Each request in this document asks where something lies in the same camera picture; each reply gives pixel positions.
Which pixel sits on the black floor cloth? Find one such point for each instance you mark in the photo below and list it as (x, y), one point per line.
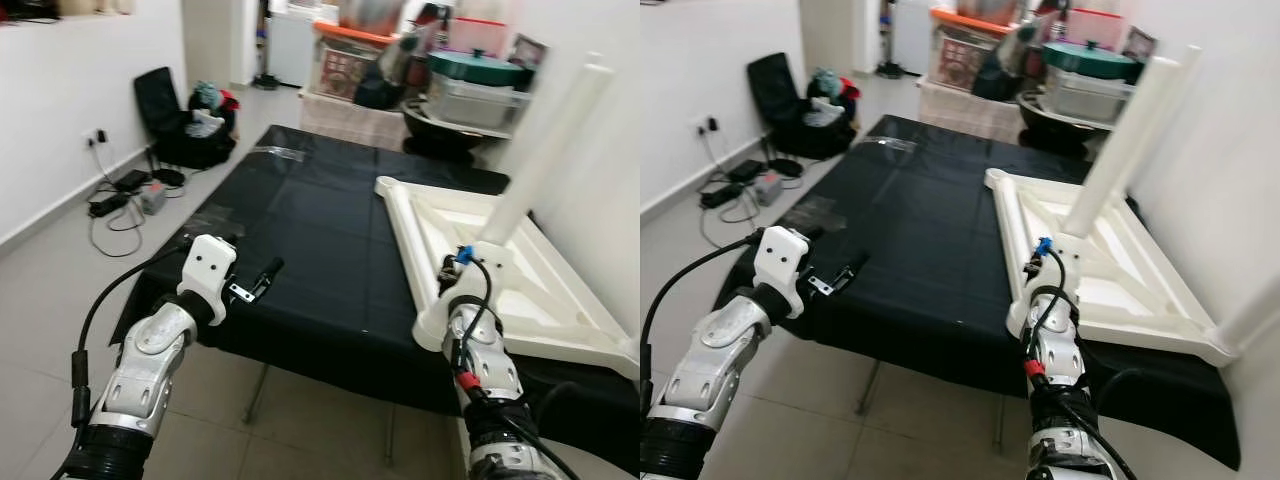
(320, 230)
(920, 220)

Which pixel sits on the white plastic packet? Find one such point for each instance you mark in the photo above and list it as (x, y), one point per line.
(205, 124)
(825, 112)

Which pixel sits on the clear plastic container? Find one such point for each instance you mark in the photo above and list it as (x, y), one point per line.
(1085, 98)
(478, 105)

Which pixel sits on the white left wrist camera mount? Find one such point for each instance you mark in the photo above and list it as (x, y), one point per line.
(780, 258)
(208, 268)

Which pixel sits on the wall socket with plug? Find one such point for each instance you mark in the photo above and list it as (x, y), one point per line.
(96, 138)
(707, 126)

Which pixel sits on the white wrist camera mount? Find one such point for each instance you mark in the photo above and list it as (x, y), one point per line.
(780, 258)
(1070, 258)
(495, 265)
(208, 268)

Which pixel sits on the printed cardboard box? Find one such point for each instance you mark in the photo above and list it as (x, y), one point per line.
(1141, 43)
(528, 50)

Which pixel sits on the white appliance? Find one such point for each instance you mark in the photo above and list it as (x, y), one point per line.
(290, 48)
(912, 38)

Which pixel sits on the orange-lidded storage box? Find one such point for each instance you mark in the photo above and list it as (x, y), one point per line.
(960, 62)
(345, 75)

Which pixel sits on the black open bag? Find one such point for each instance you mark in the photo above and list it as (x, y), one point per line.
(155, 95)
(770, 85)

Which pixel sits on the black countertop appliance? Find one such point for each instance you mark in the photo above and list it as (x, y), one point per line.
(25, 8)

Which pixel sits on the metal pot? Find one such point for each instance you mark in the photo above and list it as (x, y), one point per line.
(988, 10)
(372, 15)

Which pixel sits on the beige cloth-covered stand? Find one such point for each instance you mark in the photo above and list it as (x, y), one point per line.
(965, 115)
(350, 125)

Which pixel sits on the pink plastic container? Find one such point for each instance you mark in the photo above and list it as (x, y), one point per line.
(477, 35)
(1096, 25)

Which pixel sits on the teal plush toy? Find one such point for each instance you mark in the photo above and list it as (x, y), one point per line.
(206, 94)
(826, 82)

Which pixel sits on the black glossy bag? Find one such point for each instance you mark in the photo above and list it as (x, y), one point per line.
(1000, 75)
(385, 85)

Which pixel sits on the black power adapter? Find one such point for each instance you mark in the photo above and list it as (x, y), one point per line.
(746, 170)
(721, 195)
(108, 205)
(131, 179)

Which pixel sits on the clear tape cross patch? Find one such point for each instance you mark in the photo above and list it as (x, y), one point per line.
(822, 212)
(210, 222)

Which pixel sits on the black round stand base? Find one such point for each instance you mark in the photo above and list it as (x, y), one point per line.
(785, 168)
(168, 178)

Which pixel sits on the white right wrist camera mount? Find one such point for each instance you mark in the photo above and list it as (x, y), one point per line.
(495, 265)
(1070, 258)

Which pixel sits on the grey power box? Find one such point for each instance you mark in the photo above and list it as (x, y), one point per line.
(770, 190)
(153, 200)

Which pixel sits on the red soft item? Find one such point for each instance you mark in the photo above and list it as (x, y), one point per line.
(849, 91)
(229, 102)

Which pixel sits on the clear tape strip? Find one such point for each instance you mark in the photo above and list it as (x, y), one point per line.
(278, 153)
(893, 144)

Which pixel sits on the green pot with lid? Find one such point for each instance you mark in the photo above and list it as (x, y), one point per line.
(1090, 60)
(478, 70)

